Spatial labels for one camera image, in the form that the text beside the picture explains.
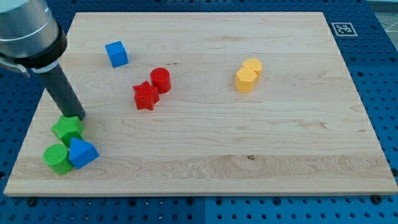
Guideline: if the blue cube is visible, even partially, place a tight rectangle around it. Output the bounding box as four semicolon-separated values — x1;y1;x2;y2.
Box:
104;41;129;68

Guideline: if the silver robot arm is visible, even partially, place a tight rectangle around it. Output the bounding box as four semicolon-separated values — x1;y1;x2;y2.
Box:
1;0;67;77

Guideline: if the blue triangle block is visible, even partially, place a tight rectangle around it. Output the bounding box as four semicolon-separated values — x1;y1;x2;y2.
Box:
69;138;100;169

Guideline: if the wooden board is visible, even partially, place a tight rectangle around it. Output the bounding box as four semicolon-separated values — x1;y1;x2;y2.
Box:
4;12;397;197

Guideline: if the red cylinder block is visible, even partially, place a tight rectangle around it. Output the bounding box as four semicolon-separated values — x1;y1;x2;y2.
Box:
150;68;171;94

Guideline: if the yellow hexagon block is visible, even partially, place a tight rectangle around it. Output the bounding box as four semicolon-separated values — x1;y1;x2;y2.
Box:
234;67;258;93

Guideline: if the red star block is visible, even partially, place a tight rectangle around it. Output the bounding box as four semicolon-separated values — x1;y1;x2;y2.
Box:
132;80;159;111

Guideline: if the yellow heart block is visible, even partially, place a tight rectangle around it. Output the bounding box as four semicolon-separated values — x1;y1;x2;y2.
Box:
242;58;263;82

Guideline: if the green star block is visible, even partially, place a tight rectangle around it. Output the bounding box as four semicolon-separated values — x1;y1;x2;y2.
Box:
51;116;84;147

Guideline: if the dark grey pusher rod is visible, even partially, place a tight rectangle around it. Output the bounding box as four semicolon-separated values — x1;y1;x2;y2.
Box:
38;64;86;121

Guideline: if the green cylinder block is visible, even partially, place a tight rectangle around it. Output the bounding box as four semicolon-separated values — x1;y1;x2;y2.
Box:
43;144;74;175

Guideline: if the white fiducial marker tag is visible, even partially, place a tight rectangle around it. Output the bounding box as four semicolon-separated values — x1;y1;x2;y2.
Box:
331;22;358;37

